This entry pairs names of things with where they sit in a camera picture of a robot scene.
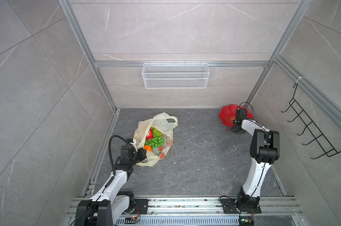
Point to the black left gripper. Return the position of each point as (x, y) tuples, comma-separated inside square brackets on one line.
[(142, 154)]

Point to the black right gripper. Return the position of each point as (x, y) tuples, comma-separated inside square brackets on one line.
[(237, 130)]

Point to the red flower-shaped plate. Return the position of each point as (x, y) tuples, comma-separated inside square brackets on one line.
[(228, 114)]

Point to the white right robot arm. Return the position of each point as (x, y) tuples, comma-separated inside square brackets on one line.
[(264, 151)]

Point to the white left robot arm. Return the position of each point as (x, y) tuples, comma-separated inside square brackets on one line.
[(109, 203)]

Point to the orange fake tangerine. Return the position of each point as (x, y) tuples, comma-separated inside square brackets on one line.
[(148, 148)]

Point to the red fake strawberry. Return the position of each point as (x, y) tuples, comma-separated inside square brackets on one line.
[(149, 135)]

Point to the green fake grape bunch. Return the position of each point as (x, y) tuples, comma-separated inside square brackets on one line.
[(155, 142)]

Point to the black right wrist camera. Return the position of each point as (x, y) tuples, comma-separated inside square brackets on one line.
[(241, 113)]

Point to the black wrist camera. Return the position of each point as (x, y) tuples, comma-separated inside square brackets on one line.
[(241, 113), (127, 154)]

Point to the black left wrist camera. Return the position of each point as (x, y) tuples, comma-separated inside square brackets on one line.
[(127, 154)]

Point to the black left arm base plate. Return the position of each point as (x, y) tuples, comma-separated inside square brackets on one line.
[(137, 206)]

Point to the white wire mesh basket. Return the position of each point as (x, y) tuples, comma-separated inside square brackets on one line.
[(175, 75)]

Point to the black wire hook rack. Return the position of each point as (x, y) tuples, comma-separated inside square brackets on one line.
[(310, 125)]

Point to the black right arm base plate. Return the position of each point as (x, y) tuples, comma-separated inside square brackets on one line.
[(245, 206)]

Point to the aluminium frame rail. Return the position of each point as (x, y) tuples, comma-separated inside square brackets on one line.
[(67, 9)]

